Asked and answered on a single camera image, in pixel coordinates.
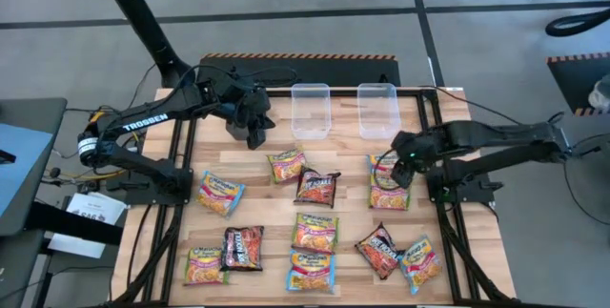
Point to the blue desk mat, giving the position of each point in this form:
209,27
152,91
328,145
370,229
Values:
24,165

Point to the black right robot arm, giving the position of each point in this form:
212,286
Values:
500,131

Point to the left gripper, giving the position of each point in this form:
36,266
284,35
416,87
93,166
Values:
248,100

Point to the clear plastic bin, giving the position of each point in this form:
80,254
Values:
379,117
311,117

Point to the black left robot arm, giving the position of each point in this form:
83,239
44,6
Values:
143,122

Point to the black hazard-striped floor mat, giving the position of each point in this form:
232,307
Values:
333,72
572,84

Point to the white paper sheet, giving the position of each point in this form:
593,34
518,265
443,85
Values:
90,212

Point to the black Maruchan fire noodle packet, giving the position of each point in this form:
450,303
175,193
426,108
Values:
317,189
379,251
243,248

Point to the black desk beam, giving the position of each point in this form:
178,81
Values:
71,224

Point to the grey desk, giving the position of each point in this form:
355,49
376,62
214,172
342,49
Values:
47,112

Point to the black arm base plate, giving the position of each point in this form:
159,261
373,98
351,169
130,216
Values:
143,196
476,191

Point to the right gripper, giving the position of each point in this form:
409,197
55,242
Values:
419,148

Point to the black stand column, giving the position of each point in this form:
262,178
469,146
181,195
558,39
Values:
133,7

